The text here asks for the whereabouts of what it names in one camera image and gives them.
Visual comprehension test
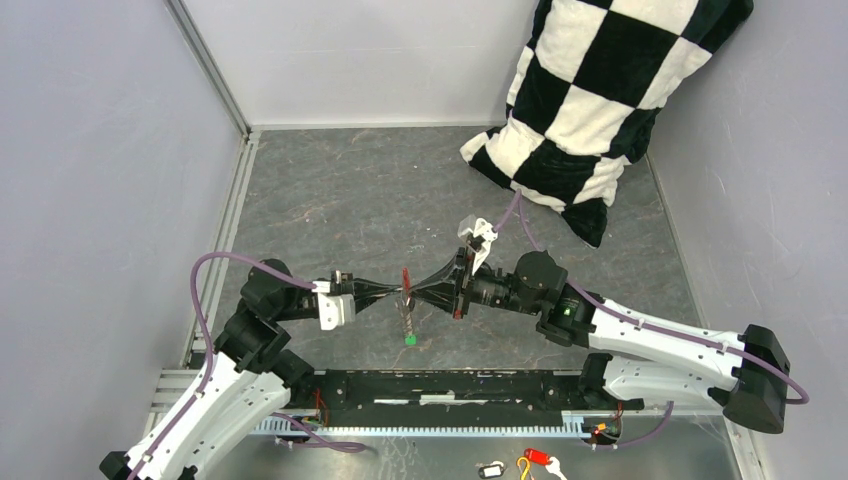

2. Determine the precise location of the red key tag with keyring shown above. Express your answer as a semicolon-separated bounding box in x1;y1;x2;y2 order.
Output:
396;267;416;338

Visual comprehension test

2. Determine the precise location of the yellow carabiner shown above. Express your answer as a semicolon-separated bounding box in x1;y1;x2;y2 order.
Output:
516;456;534;480

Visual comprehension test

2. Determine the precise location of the white slotted cable duct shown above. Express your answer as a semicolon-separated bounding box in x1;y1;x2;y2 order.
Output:
251;415;590;440

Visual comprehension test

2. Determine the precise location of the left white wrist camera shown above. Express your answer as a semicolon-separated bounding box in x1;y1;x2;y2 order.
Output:
312;280;355;331

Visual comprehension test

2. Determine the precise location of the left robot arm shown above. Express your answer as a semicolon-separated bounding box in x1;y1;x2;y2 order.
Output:
99;252;402;479

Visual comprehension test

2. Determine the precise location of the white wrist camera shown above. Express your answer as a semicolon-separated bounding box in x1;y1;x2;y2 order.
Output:
312;280;355;331
457;215;498;275

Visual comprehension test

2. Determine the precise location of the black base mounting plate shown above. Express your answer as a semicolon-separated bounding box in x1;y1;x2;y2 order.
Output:
282;370;645;428

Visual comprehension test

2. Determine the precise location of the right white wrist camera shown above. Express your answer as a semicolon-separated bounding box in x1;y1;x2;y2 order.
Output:
457;215;498;275

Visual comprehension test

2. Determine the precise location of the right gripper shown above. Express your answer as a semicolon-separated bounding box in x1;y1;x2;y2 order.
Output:
408;245;541;320

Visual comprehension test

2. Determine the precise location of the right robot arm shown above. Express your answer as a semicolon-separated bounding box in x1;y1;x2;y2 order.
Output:
411;250;790;434

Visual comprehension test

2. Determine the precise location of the red key tag bottom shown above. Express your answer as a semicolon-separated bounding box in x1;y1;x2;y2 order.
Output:
523;448;552;466

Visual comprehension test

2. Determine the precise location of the black white checkered blanket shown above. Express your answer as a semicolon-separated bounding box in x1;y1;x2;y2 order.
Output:
460;0;754;248

